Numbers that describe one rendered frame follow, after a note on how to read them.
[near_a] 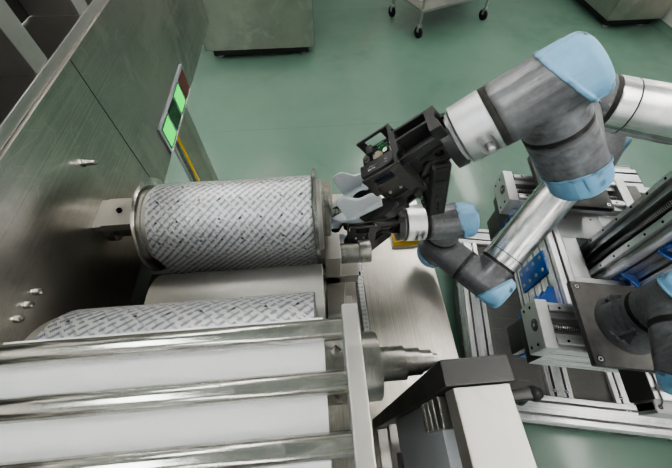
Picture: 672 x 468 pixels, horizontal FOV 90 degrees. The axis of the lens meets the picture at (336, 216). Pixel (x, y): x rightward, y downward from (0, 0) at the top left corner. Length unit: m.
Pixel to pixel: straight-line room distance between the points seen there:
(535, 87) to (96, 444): 0.47
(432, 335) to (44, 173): 0.76
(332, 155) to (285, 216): 1.94
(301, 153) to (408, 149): 2.02
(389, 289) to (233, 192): 0.50
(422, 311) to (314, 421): 0.64
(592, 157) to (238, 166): 2.17
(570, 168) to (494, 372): 0.28
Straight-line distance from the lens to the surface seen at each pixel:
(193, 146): 1.55
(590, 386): 1.81
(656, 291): 1.03
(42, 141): 0.55
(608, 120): 0.60
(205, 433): 0.27
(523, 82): 0.42
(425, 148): 0.42
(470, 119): 0.42
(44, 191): 0.54
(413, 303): 0.87
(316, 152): 2.43
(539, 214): 0.79
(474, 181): 2.42
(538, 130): 0.44
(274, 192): 0.50
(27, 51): 0.58
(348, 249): 0.58
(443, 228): 0.71
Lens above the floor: 1.70
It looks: 55 degrees down
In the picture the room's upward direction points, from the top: straight up
